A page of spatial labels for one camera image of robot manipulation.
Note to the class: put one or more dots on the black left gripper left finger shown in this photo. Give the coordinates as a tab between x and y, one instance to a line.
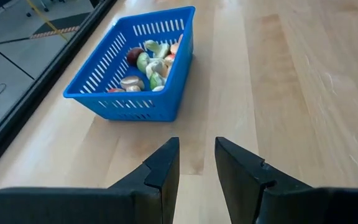
73	207

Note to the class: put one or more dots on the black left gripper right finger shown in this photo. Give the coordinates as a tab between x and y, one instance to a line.
291	205

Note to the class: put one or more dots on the red cap toy mushroom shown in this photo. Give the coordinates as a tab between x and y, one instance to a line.
116	90
169	59

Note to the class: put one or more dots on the small pale toy mushroom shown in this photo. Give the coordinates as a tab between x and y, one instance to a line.
133	89

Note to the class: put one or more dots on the brown cap toy mushroom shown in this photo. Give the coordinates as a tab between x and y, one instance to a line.
158	68
131	82

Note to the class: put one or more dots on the green white toy sprout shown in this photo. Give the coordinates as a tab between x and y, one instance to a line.
142	62

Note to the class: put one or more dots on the pale green toy sprout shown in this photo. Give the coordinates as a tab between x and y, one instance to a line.
152	46
163	49

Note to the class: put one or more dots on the pink toy mushroom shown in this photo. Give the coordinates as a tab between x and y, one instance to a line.
174	48

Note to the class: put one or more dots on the blue plastic basket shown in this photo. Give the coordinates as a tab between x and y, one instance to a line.
141	109

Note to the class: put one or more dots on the hazard striped black mat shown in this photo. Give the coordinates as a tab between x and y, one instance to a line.
64	23

